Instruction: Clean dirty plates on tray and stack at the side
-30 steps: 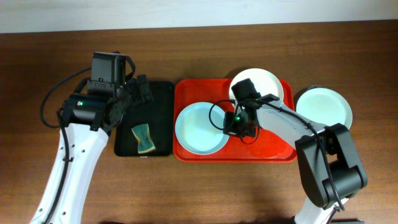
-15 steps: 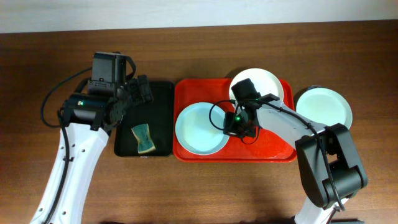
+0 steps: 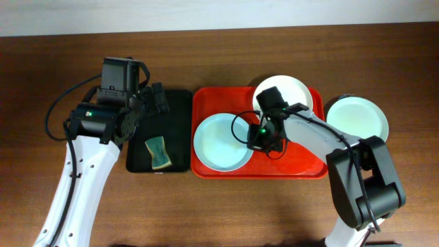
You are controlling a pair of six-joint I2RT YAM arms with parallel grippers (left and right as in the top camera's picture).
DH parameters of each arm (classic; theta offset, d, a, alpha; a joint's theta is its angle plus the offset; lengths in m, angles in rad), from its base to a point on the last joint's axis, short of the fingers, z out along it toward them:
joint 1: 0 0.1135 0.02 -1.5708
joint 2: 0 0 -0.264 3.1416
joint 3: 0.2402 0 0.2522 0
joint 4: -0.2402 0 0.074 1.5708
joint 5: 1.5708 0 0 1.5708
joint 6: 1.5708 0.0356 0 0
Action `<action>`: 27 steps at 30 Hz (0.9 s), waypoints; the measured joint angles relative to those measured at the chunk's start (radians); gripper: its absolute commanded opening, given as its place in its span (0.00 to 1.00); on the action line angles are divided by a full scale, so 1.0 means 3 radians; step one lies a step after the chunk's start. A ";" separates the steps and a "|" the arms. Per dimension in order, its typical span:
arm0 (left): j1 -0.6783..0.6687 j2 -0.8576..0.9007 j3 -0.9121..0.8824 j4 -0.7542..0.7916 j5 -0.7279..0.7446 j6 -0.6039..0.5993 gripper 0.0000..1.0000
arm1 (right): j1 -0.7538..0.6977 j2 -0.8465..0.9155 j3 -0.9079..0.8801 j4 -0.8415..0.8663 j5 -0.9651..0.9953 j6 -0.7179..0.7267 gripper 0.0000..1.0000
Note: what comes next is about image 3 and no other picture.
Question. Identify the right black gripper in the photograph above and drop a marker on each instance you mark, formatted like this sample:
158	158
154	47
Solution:
277	147

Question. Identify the white plate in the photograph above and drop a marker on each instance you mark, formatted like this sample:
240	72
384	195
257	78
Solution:
292	90

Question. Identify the light blue plate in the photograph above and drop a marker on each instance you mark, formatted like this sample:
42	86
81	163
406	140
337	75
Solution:
219	142

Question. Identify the pale green plate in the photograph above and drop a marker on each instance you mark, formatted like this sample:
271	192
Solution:
358	116

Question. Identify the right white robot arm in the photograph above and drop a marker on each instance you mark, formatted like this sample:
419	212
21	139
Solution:
365	187

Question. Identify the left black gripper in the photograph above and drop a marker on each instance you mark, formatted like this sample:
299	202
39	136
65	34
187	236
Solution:
153	108

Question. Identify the black rectangular tray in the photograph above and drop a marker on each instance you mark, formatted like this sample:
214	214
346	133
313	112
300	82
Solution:
174	126

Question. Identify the green yellow sponge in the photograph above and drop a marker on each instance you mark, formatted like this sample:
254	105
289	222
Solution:
158	153

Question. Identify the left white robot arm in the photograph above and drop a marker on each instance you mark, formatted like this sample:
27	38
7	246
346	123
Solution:
95	133

